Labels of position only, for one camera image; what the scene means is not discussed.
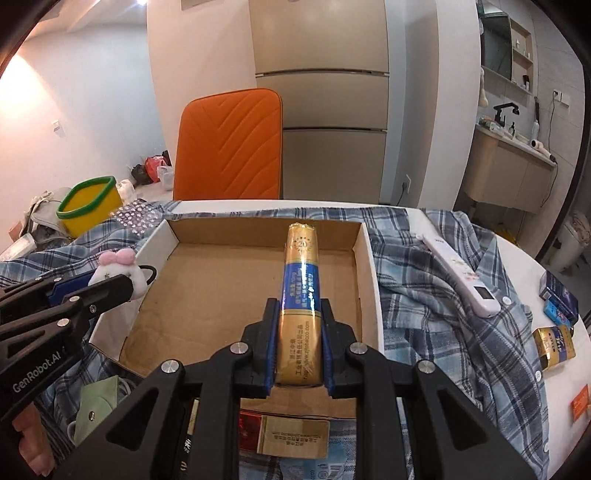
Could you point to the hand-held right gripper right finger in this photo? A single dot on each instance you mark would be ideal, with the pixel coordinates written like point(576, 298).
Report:
point(327, 350)

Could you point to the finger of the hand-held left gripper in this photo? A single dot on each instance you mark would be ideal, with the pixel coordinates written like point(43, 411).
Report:
point(111, 288)
point(69, 288)

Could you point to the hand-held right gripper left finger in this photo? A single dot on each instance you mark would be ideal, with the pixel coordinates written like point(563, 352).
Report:
point(272, 350)

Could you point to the white plush toy pink bow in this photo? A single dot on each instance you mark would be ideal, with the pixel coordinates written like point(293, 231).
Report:
point(115, 261)

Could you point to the green pouch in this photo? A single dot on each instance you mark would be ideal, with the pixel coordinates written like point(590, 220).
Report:
point(97, 410)

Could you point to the gold blue cigarette carton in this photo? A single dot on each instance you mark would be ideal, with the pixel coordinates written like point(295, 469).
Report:
point(300, 277)

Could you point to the red gold cigarette pack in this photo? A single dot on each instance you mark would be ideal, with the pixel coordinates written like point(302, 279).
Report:
point(286, 434)

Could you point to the cardboard box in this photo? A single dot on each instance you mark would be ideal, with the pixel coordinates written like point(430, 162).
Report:
point(207, 286)

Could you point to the person's left hand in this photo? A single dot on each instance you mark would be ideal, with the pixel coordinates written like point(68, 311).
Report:
point(30, 438)

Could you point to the dotted sequin pouch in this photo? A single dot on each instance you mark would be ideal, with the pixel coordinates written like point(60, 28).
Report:
point(136, 214)

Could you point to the yellow bin green rim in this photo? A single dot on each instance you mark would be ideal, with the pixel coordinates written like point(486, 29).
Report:
point(90, 207)

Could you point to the blue plaid shirt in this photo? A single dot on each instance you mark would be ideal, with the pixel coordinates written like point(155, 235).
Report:
point(415, 277)

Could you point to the black plastic bag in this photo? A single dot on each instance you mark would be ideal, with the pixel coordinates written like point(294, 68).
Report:
point(139, 174)

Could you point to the white plastic bag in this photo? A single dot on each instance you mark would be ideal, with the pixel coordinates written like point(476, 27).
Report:
point(166, 176)

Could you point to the red plastic bag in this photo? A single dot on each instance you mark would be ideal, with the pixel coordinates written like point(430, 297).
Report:
point(154, 168)

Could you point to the white remote control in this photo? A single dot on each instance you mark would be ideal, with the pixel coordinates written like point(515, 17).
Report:
point(461, 277)

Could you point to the orange chair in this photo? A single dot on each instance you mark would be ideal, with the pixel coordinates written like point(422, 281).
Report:
point(226, 143)

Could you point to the light blue small pack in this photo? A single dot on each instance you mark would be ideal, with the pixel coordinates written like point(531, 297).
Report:
point(556, 314)

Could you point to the dark blue small box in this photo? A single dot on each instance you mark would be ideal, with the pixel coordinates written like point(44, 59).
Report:
point(558, 288)

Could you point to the beige refrigerator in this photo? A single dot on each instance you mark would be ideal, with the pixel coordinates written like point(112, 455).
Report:
point(332, 101)

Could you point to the beige vanity cabinet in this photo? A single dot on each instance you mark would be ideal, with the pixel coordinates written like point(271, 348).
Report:
point(503, 170)

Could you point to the orange flat card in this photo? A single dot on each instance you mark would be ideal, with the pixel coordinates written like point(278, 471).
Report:
point(582, 404)

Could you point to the white hair dryer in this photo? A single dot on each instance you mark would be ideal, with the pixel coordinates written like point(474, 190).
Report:
point(542, 150)

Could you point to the black faucet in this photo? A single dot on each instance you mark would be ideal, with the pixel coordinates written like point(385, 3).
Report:
point(503, 111)

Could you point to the white slim bottle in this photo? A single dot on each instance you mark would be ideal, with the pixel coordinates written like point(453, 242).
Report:
point(535, 129)

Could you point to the hanging pale towel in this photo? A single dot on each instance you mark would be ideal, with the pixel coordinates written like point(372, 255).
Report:
point(483, 87)

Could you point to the mirror cabinet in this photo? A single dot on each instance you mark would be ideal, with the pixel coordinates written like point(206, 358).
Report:
point(501, 46)

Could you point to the white light switch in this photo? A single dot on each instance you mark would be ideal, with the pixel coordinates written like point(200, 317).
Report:
point(57, 127)

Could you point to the low wall outlet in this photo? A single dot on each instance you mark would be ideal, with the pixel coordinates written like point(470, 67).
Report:
point(406, 184)

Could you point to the white wall socket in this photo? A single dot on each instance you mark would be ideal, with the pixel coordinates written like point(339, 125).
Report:
point(559, 97)

